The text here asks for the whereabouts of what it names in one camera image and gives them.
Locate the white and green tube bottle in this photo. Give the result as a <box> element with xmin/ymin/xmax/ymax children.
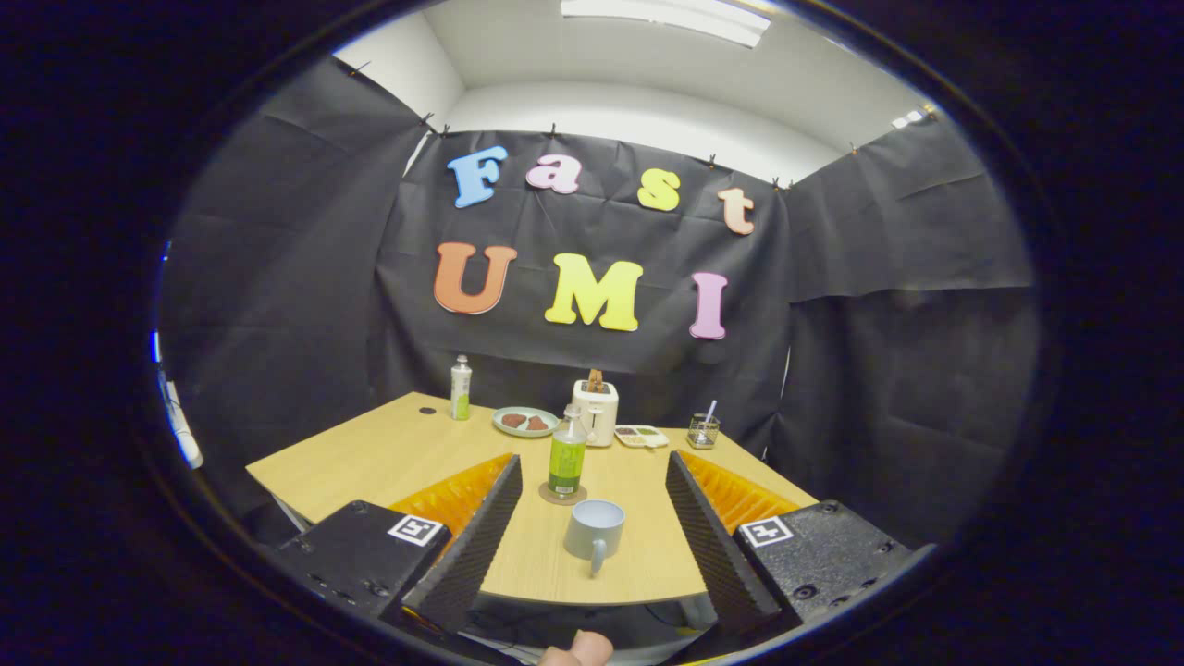
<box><xmin>450</xmin><ymin>354</ymin><xmax>474</xmax><ymax>422</ymax></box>

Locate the pale blue cup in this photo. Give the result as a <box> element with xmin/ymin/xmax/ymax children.
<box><xmin>564</xmin><ymin>499</ymin><xmax>626</xmax><ymax>578</ymax></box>

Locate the green label juice bottle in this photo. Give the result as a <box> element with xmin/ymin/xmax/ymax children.
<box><xmin>548</xmin><ymin>403</ymin><xmax>588</xmax><ymax>500</ymax></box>

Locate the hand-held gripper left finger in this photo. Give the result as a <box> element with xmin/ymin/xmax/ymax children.
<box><xmin>274</xmin><ymin>451</ymin><xmax>524</xmax><ymax>639</ymax></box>

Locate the white toaster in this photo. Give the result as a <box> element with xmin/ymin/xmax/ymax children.
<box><xmin>572</xmin><ymin>379</ymin><xmax>620</xmax><ymax>449</ymax></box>

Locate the wooden table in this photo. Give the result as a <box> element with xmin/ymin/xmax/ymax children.
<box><xmin>245</xmin><ymin>391</ymin><xmax>820</xmax><ymax>607</ymax></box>

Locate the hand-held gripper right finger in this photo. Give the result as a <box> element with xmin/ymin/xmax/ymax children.
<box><xmin>664</xmin><ymin>450</ymin><xmax>935</xmax><ymax>637</ymax></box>

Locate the pale green plate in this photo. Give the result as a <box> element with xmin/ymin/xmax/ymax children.
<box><xmin>491</xmin><ymin>407</ymin><xmax>561</xmax><ymax>438</ymax></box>

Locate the ceiling light panel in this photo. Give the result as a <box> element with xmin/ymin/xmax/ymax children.
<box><xmin>560</xmin><ymin>0</ymin><xmax>773</xmax><ymax>49</ymax></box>

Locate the black backdrop cloth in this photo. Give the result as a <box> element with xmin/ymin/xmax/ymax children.
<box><xmin>153</xmin><ymin>55</ymin><xmax>1042</xmax><ymax>547</ymax></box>

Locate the white power strip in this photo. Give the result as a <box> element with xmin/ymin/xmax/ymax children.
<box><xmin>159</xmin><ymin>370</ymin><xmax>204</xmax><ymax>470</ymax></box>

